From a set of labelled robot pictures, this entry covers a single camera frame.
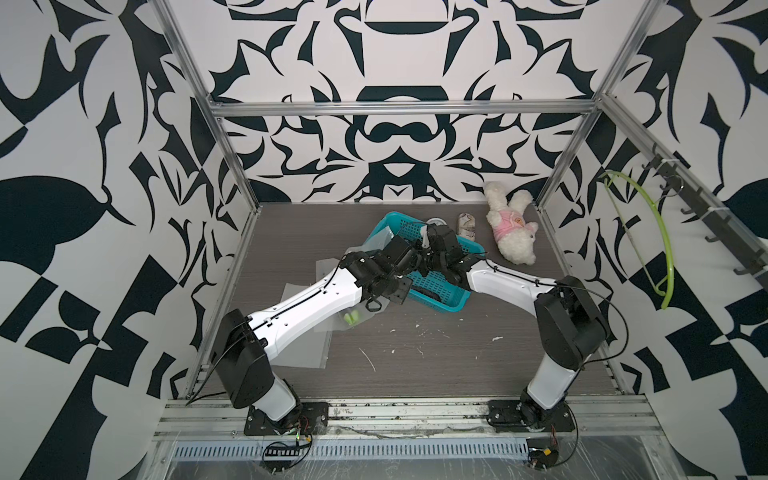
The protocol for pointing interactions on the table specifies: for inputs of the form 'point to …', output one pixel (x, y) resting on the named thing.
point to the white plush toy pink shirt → (515, 236)
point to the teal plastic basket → (430, 290)
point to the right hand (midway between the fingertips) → (393, 248)
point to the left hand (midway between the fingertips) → (395, 277)
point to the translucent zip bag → (353, 317)
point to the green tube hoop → (636, 245)
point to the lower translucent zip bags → (308, 348)
